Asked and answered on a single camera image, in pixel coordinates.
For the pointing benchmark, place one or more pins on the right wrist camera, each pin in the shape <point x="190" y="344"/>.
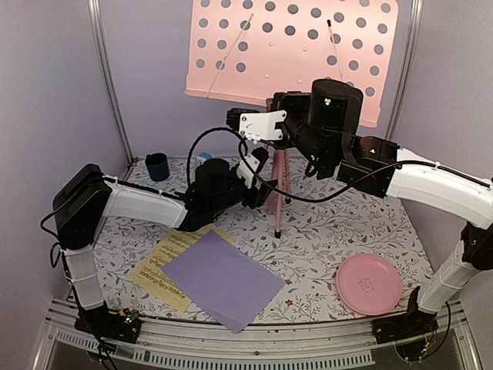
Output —
<point x="256" y="126"/>

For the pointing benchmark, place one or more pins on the front aluminium rail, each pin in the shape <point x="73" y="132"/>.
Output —
<point x="179" y="344"/>

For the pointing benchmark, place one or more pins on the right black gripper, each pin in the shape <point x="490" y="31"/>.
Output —
<point x="302" y="99"/>

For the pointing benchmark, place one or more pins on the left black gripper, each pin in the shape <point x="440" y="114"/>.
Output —
<point x="259" y="196"/>

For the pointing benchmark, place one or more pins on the left aluminium frame post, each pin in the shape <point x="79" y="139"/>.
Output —
<point x="95" y="18"/>

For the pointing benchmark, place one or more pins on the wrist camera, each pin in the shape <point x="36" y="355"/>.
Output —
<point x="256" y="126"/>
<point x="253" y="163"/>

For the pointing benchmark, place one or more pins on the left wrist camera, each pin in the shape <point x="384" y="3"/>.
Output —
<point x="253" y="163"/>

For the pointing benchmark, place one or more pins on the dark blue cup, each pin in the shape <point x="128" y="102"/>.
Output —
<point x="157" y="166"/>

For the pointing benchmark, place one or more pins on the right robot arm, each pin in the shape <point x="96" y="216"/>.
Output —
<point x="322" y="124"/>

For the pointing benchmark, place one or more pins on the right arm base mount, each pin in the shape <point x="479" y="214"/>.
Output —
<point x="403" y="326"/>

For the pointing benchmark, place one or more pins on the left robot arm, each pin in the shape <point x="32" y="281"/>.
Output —
<point x="91" y="196"/>

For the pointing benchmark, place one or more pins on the pink music stand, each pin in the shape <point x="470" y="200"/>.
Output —
<point x="246" y="51"/>

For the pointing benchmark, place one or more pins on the yellow sheet music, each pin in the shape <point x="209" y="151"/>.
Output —
<point x="149" y="275"/>

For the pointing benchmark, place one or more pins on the pink plate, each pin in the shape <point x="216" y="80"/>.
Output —
<point x="368" y="284"/>

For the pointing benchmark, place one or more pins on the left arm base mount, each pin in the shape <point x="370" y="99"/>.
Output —
<point x="123" y="325"/>

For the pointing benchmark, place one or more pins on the purple sheet music paper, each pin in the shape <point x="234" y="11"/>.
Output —
<point x="229" y="286"/>

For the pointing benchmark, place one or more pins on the blue metronome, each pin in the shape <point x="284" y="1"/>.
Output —
<point x="202" y="158"/>

